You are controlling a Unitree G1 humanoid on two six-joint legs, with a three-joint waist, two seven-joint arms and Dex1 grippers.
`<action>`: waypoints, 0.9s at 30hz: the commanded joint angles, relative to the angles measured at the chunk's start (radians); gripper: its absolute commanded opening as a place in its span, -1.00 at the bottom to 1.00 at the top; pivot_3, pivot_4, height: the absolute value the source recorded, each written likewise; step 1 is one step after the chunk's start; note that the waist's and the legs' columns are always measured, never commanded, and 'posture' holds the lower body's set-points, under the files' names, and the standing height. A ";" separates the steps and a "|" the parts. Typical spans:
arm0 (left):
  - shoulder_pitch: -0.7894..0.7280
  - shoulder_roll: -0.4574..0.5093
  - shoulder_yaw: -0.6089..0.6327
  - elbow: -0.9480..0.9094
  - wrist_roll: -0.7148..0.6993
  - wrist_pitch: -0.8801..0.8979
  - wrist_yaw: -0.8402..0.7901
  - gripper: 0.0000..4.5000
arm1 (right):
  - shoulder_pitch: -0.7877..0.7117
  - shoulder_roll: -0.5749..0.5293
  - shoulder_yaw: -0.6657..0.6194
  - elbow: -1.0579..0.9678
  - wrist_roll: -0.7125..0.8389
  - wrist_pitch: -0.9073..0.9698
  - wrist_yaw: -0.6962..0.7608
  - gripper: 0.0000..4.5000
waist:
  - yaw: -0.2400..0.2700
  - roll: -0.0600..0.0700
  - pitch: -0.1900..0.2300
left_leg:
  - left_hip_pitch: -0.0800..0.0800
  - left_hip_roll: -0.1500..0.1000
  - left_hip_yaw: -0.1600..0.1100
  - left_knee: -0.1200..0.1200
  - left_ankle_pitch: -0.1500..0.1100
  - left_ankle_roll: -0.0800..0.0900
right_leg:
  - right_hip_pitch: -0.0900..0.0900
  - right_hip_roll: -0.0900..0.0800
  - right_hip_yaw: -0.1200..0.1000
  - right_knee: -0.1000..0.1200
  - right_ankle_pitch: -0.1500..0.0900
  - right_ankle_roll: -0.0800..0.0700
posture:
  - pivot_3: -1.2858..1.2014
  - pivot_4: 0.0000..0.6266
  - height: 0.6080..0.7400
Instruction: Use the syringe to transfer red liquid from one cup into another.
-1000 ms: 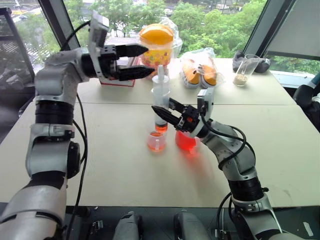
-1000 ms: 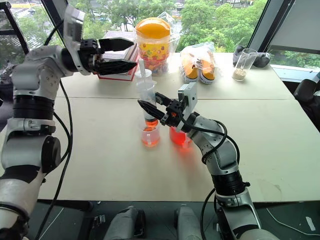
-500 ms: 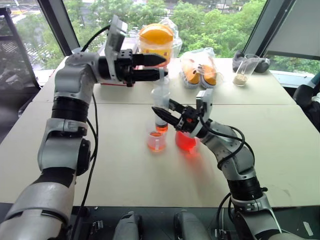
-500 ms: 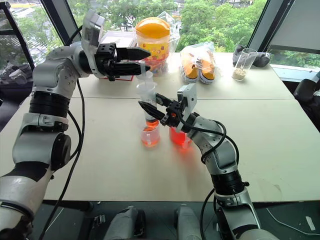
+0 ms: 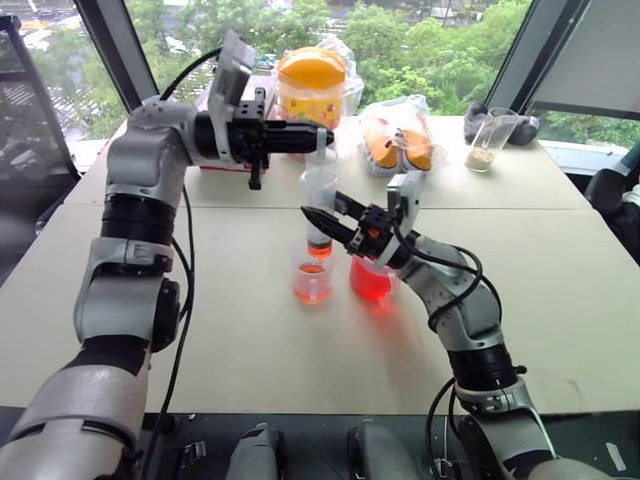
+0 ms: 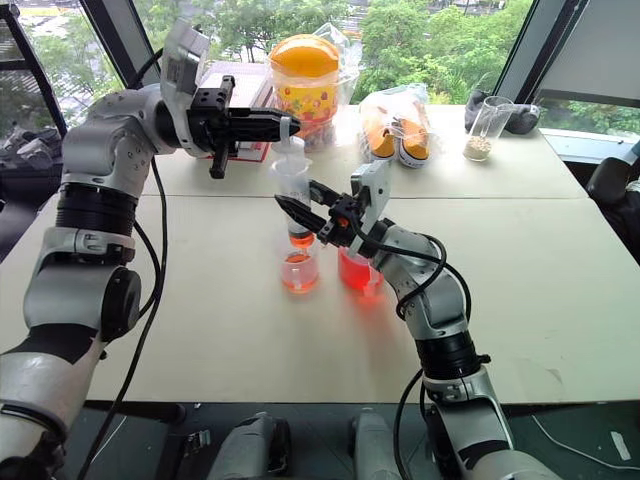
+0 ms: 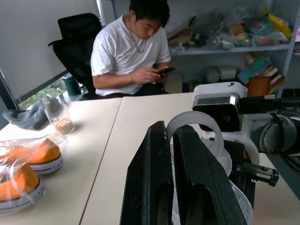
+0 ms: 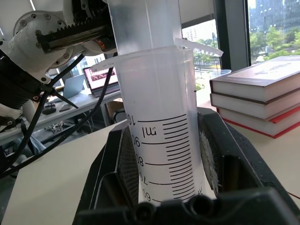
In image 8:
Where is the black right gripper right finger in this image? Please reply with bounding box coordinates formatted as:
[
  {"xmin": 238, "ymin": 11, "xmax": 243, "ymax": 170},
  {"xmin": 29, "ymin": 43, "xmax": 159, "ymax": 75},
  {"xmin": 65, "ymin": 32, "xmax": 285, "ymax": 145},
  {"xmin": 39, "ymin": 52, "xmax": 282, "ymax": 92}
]
[{"xmin": 197, "ymin": 107, "xmax": 270, "ymax": 195}]

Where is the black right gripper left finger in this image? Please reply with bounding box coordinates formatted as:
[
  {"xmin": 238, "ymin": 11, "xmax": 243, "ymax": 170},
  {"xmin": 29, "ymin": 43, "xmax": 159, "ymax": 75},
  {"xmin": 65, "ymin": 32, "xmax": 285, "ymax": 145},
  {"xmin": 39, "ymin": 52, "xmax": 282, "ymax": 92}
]
[{"xmin": 80, "ymin": 124, "xmax": 140, "ymax": 212}]

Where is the translucent syringe plunger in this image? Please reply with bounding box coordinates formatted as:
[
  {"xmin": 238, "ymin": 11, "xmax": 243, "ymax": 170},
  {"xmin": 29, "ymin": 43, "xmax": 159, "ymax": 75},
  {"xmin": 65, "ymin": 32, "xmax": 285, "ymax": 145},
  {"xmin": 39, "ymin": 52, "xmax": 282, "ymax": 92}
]
[{"xmin": 107, "ymin": 0, "xmax": 183, "ymax": 53}]

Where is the clear plastic measuring cylinder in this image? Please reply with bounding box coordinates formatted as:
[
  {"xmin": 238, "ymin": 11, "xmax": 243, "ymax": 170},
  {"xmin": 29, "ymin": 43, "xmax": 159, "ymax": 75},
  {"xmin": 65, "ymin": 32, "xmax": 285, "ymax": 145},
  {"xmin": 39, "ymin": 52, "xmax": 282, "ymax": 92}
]
[{"xmin": 90, "ymin": 37, "xmax": 225, "ymax": 204}]

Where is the red hardcover book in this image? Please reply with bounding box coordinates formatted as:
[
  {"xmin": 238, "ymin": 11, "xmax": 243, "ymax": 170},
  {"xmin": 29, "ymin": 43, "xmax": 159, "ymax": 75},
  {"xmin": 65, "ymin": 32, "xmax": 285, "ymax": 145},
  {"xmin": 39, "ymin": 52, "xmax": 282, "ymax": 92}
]
[{"xmin": 216, "ymin": 103, "xmax": 300, "ymax": 139}]

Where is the grey open laptop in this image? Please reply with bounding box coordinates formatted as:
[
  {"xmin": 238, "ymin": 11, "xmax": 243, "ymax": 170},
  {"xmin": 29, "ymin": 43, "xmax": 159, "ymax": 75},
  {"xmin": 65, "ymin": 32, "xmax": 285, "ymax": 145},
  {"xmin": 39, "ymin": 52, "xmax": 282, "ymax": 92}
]
[{"xmin": 61, "ymin": 75, "xmax": 87, "ymax": 99}]

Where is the brown hardcover book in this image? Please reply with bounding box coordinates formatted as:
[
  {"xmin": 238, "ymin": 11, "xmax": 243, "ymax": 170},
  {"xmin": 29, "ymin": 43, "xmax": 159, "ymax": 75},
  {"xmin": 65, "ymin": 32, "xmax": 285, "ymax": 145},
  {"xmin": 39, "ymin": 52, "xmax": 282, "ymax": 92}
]
[
  {"xmin": 209, "ymin": 55, "xmax": 300, "ymax": 95},
  {"xmin": 210, "ymin": 88, "xmax": 300, "ymax": 121}
]

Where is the open laptop with lit screen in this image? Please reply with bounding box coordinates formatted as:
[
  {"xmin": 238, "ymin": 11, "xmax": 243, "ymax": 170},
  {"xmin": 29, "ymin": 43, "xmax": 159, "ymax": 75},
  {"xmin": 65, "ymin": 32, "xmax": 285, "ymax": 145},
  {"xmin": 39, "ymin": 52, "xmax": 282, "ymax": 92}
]
[{"xmin": 82, "ymin": 66, "xmax": 120, "ymax": 98}]

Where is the white office desk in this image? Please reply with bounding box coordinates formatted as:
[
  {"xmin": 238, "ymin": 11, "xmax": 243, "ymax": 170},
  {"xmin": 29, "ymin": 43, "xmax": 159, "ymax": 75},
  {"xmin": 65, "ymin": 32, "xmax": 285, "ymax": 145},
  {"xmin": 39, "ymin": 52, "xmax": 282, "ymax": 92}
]
[{"xmin": 0, "ymin": 88, "xmax": 124, "ymax": 147}]

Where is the white roller blind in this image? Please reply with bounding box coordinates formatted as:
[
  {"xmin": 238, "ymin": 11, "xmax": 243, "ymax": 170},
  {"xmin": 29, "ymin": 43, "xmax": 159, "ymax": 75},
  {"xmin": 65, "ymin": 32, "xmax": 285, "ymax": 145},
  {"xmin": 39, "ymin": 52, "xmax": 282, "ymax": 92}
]
[{"xmin": 180, "ymin": 0, "xmax": 217, "ymax": 24}]

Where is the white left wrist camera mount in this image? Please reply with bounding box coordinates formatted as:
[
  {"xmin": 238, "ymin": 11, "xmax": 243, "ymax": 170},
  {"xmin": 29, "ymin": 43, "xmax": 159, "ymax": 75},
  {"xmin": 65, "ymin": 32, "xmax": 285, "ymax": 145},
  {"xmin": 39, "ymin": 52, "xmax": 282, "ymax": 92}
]
[{"xmin": 9, "ymin": 0, "xmax": 118, "ymax": 84}]

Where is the black cable zip tie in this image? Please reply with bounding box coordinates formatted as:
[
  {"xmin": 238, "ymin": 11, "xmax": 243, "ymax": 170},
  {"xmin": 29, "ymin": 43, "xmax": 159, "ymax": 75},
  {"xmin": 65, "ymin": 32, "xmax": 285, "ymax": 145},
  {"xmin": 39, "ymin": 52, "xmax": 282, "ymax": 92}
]
[{"xmin": 39, "ymin": 83, "xmax": 79, "ymax": 110}]

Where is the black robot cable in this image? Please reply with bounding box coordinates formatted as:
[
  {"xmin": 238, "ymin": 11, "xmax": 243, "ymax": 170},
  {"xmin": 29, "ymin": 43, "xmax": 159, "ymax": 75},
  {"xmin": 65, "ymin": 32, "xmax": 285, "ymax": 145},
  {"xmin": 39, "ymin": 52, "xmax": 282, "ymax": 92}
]
[
  {"xmin": 0, "ymin": 67, "xmax": 114, "ymax": 179},
  {"xmin": 0, "ymin": 53, "xmax": 85, "ymax": 174}
]

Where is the dark window frame pillar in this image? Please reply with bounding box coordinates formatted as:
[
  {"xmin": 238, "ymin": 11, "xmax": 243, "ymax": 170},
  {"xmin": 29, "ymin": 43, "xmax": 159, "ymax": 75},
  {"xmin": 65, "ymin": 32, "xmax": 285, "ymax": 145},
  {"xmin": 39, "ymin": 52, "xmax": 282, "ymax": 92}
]
[{"xmin": 214, "ymin": 0, "xmax": 252, "ymax": 71}]

